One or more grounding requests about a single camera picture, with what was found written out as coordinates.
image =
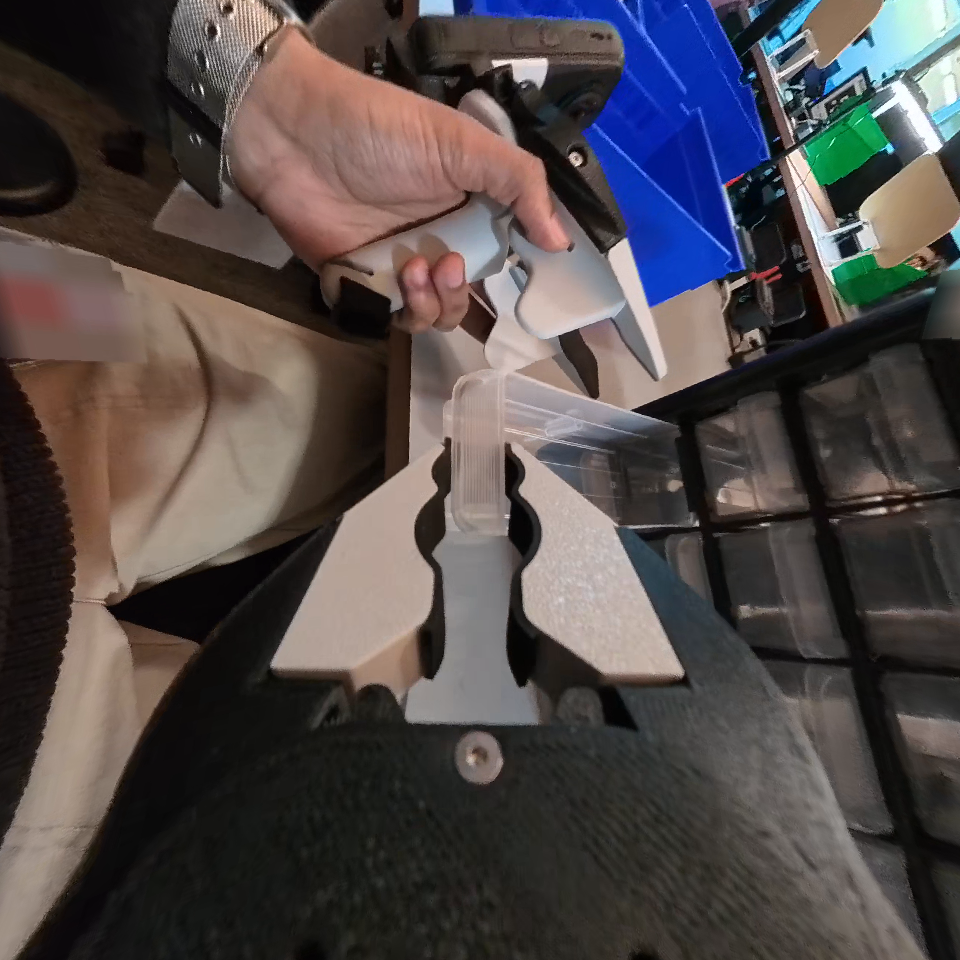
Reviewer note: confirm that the clear plastic drawer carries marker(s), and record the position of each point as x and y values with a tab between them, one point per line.
480	450

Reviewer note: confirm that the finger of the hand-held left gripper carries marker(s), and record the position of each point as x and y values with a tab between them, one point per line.
581	367
641	330

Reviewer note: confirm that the white paper sheet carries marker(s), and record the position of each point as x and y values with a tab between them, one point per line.
195	225

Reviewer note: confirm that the blue plastic bin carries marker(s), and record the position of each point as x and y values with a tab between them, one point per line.
675	240
675	45

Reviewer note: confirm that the green plastic bin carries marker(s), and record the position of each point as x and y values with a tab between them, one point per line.
847	146
877	281

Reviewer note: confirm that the person's left hand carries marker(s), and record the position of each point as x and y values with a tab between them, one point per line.
360	165

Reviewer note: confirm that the dark brown wooden board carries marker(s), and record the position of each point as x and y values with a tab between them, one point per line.
112	202

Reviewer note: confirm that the beige trousers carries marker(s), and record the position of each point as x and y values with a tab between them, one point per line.
225	450

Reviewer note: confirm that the beige chair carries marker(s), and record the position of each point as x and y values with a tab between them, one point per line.
844	26
915	210

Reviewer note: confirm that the white desk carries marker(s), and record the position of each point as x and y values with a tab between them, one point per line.
431	390

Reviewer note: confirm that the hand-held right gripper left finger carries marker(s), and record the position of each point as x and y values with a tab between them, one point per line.
352	592

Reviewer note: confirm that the black knit sweater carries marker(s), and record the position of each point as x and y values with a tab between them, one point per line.
30	600

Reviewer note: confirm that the brown wooden shelf frame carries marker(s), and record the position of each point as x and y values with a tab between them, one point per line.
806	210

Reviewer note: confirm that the black drawer cabinet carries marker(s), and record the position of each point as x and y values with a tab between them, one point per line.
791	442

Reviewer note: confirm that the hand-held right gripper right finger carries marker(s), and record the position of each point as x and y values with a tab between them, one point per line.
600	600

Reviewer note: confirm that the group of small cabinet drawers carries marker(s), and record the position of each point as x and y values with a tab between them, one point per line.
885	427

